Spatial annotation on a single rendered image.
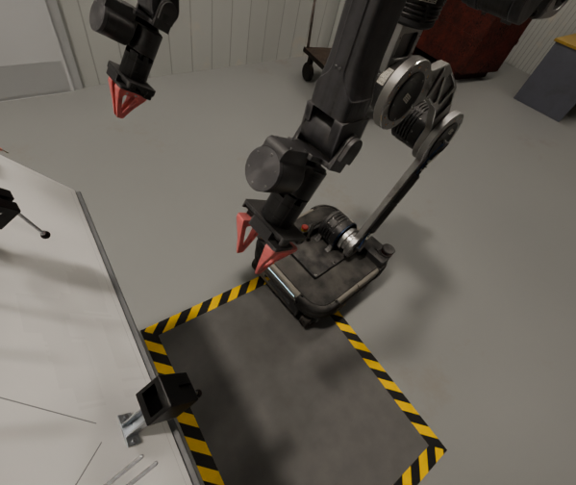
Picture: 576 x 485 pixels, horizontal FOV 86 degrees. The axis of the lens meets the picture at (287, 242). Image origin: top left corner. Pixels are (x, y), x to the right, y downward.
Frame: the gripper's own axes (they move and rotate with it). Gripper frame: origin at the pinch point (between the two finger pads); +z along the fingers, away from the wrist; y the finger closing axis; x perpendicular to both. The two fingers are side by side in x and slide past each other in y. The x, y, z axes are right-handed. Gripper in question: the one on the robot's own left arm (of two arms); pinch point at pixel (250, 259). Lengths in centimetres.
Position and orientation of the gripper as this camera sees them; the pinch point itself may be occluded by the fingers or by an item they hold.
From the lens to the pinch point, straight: 55.0
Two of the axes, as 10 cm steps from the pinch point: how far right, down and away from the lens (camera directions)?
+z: -5.1, 7.5, 4.2
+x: 5.8, -0.6, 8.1
